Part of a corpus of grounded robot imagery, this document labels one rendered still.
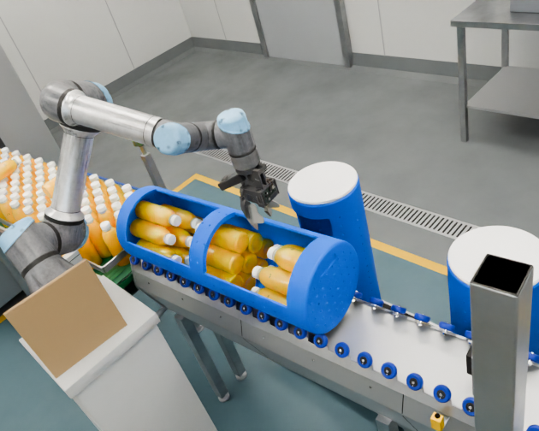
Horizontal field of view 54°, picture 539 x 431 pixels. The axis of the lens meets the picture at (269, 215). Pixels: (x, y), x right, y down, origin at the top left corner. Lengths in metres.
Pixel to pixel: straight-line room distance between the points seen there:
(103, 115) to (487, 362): 1.03
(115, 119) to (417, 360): 1.04
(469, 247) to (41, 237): 1.26
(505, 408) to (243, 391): 2.03
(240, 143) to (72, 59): 5.31
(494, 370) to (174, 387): 1.23
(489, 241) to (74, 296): 1.21
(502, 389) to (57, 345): 1.14
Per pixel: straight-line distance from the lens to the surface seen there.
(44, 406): 3.33
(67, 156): 1.66
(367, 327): 1.68
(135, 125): 1.35
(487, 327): 0.77
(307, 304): 1.48
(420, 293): 3.01
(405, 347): 1.63
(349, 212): 2.06
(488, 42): 4.78
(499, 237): 1.77
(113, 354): 1.62
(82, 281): 1.52
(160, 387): 1.82
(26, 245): 1.62
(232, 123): 1.35
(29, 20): 6.40
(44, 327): 1.54
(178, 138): 1.27
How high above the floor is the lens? 2.22
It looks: 36 degrees down
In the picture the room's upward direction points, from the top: 18 degrees counter-clockwise
